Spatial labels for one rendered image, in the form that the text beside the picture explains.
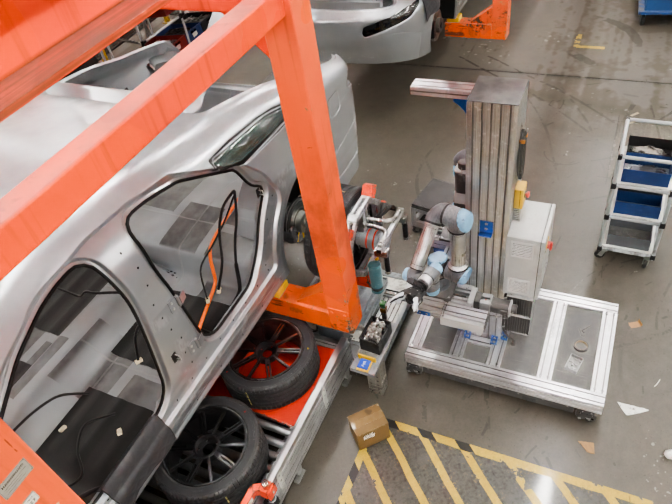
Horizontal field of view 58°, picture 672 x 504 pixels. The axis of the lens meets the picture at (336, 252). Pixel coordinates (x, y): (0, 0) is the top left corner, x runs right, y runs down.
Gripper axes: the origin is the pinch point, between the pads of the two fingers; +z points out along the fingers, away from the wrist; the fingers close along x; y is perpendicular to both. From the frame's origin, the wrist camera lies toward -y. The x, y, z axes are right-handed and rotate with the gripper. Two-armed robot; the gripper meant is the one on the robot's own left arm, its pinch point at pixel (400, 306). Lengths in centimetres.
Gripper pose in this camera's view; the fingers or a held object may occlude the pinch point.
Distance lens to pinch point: 309.6
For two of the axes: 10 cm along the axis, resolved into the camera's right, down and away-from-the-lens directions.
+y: 2.4, 7.5, 6.1
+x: -7.5, -2.5, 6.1
